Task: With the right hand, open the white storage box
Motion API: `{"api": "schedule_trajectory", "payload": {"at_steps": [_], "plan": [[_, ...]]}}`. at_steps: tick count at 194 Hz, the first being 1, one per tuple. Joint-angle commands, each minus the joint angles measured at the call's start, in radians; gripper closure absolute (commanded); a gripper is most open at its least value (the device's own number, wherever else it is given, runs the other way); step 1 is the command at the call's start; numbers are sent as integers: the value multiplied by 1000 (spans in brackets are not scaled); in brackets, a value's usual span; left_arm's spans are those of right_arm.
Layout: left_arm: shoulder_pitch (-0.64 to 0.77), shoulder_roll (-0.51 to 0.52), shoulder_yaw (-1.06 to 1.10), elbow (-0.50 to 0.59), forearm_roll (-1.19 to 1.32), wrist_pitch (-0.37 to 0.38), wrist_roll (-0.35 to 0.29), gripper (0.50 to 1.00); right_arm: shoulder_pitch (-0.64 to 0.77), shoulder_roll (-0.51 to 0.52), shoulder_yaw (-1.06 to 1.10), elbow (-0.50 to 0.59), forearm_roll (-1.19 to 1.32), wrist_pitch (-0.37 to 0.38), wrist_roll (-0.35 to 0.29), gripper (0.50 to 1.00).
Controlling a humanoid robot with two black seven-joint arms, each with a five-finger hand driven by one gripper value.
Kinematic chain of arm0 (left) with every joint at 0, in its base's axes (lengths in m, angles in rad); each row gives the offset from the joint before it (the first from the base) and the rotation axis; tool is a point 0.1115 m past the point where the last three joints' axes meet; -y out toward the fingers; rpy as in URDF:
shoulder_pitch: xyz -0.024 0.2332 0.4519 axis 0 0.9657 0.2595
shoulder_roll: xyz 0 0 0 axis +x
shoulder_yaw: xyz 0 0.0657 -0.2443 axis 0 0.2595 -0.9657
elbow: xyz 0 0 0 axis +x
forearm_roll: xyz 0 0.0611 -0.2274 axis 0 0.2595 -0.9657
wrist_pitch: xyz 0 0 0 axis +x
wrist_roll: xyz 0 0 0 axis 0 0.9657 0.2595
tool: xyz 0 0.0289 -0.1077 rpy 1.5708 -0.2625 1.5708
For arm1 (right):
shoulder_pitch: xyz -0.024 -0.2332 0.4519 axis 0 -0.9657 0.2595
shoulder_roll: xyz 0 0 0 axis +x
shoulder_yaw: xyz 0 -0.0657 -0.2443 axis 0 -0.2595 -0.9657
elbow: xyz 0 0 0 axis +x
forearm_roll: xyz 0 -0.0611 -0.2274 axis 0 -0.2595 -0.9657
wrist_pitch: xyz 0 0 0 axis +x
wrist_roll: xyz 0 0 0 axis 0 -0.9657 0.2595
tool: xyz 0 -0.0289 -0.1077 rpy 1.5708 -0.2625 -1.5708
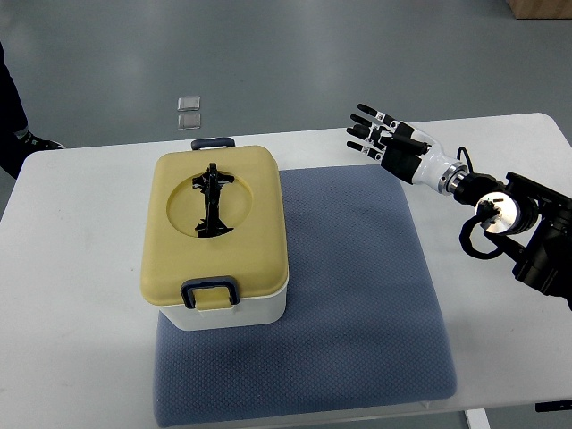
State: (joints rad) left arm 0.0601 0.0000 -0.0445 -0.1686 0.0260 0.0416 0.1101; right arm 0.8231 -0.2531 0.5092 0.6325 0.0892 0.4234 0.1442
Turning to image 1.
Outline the white storage box base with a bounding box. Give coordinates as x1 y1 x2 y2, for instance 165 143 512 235
159 285 287 331

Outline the black table edge bracket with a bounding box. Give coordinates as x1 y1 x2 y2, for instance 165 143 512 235
534 400 572 413

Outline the white table leg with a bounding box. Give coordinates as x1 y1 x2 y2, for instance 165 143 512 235
464 408 491 429

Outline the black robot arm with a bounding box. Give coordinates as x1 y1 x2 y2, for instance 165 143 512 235
448 147 571 302

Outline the yellow box lid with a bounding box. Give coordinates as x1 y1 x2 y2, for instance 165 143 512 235
140 146 289 310

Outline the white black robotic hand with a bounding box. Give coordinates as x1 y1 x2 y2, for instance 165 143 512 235
347 104 469 195

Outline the blue grey cushion mat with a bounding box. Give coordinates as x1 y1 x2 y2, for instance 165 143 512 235
154 165 457 427

